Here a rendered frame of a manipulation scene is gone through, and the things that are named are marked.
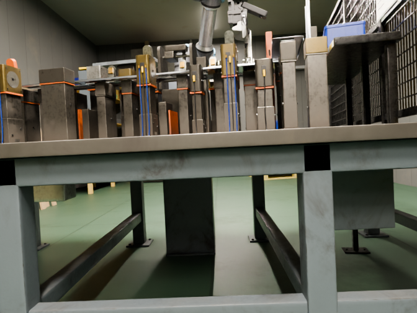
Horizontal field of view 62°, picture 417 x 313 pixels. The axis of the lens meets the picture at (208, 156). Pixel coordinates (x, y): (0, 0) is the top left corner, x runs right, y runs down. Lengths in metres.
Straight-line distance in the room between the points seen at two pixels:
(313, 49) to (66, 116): 1.04
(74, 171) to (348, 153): 0.74
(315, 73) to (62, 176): 0.96
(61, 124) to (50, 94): 0.14
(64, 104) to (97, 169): 0.66
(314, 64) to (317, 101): 0.14
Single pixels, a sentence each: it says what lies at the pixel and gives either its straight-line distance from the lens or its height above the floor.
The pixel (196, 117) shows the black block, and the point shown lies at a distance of 1.38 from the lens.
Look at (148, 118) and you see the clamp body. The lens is 1.41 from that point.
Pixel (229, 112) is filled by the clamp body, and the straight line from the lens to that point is 1.30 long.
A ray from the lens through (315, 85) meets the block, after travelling 1.40.
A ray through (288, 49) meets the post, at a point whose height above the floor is 0.96.
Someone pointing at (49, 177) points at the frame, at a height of 0.60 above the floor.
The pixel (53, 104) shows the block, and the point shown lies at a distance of 1.63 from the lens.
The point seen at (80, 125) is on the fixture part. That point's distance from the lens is 1.73.
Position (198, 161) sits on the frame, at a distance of 0.93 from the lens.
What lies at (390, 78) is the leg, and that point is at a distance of 1.41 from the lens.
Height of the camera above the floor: 0.66
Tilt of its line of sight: 2 degrees down
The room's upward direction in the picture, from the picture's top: 3 degrees counter-clockwise
